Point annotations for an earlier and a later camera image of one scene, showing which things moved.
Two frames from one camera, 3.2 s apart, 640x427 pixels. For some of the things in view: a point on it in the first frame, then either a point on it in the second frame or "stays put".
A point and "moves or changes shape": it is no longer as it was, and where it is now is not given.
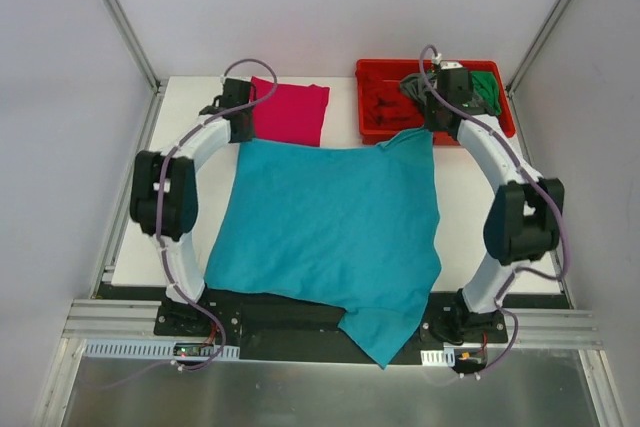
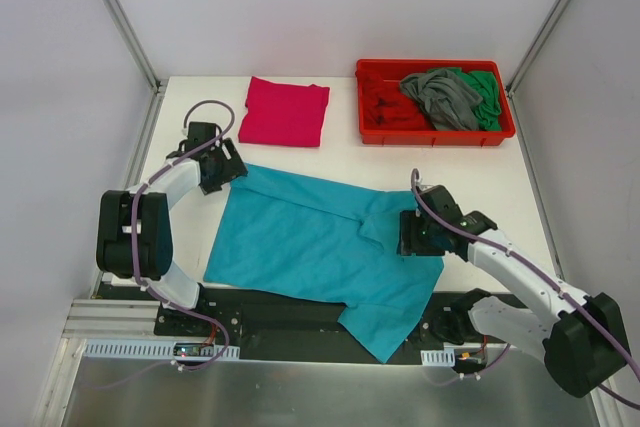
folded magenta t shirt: [293, 114] stays put
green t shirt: [484, 86] stays put
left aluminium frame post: [122, 20] stays put
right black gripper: [437, 114] → [409, 233]
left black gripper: [242, 123] → [228, 163]
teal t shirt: [352, 228] moves or changes shape
